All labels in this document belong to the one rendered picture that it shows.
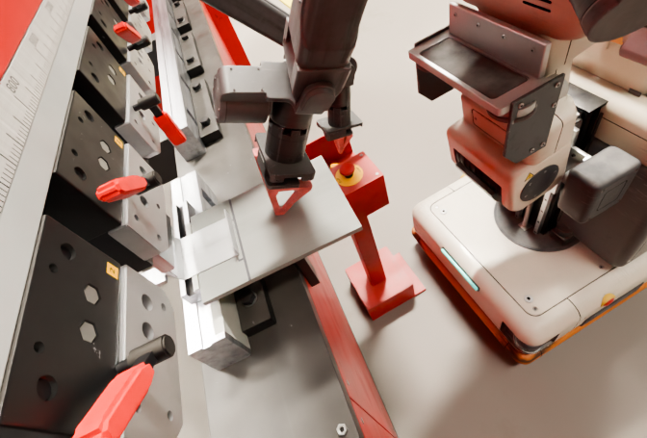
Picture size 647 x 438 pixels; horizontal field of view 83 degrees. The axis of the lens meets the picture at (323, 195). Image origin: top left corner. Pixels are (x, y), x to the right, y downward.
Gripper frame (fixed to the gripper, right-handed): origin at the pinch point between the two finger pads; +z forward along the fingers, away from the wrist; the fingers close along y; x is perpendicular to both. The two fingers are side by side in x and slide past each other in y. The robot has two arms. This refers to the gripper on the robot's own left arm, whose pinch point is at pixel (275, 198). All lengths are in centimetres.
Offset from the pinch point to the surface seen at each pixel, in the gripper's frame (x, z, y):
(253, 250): -4.0, 6.2, 4.9
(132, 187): -18.9, -13.5, 11.1
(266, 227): -1.4, 4.7, 1.7
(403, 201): 90, 67, -61
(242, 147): 2.9, 16.4, -37.2
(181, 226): -13.9, 12.8, -8.0
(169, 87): -13, 15, -66
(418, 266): 80, 73, -28
